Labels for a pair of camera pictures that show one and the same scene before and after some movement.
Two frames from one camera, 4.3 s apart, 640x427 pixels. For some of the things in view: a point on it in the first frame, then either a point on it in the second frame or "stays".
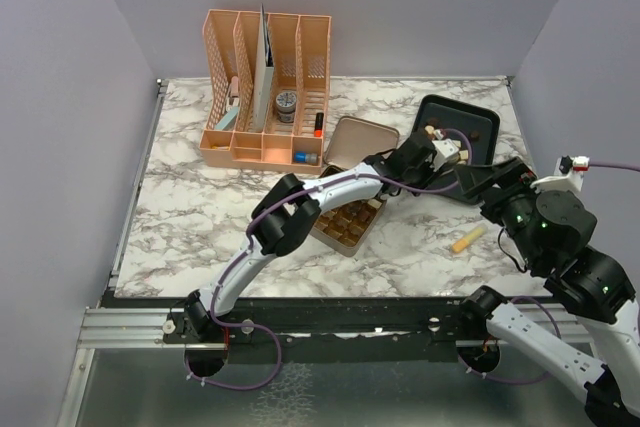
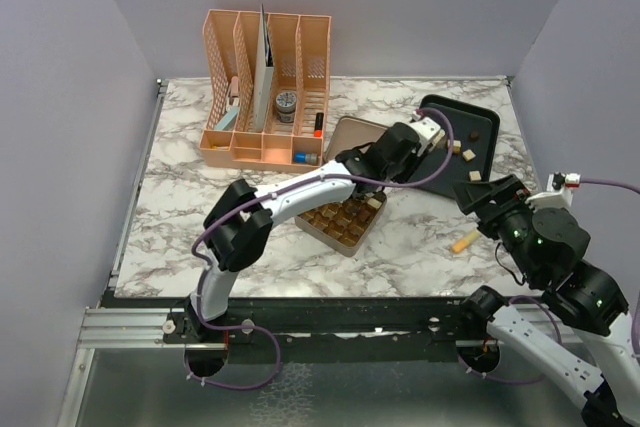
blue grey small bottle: x=301 y=156 stays
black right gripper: x=513 y=175 to x=475 y=194
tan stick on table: x=462 y=243 stays
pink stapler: x=233 y=93 stays
